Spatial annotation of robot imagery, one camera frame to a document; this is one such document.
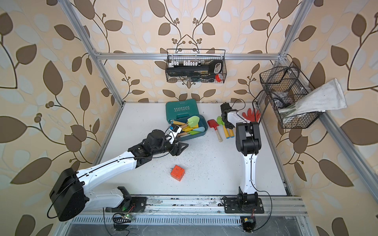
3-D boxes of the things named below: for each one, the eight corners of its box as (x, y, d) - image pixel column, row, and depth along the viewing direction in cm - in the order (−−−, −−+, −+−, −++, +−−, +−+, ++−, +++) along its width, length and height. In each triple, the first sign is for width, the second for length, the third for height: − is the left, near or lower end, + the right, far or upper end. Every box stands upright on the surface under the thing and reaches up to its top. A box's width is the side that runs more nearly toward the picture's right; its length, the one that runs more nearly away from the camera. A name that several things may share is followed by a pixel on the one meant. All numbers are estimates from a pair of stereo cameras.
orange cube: (170, 176, 86) (169, 173, 81) (176, 167, 89) (175, 164, 85) (179, 182, 84) (179, 179, 79) (185, 172, 87) (184, 169, 83)
